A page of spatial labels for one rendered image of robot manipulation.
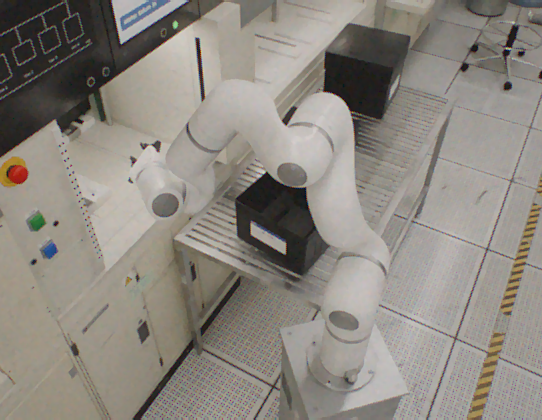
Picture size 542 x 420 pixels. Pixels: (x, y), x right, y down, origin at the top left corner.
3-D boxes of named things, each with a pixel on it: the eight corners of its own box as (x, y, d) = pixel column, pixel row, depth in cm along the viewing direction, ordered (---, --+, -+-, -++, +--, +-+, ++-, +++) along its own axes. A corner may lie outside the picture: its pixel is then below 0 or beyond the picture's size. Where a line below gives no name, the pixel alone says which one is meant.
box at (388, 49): (382, 120, 223) (392, 67, 205) (319, 103, 232) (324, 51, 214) (400, 87, 241) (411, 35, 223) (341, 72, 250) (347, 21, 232)
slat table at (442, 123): (318, 420, 210) (337, 313, 156) (194, 353, 230) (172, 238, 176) (420, 215, 290) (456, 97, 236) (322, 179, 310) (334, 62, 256)
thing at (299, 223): (235, 236, 177) (232, 199, 165) (283, 191, 193) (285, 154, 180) (302, 276, 165) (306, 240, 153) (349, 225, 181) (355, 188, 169)
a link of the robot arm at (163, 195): (179, 171, 131) (143, 162, 127) (192, 193, 120) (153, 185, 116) (168, 201, 134) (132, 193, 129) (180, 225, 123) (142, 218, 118)
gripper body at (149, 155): (153, 201, 135) (145, 183, 144) (176, 169, 133) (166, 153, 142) (128, 187, 130) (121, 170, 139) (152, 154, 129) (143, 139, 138)
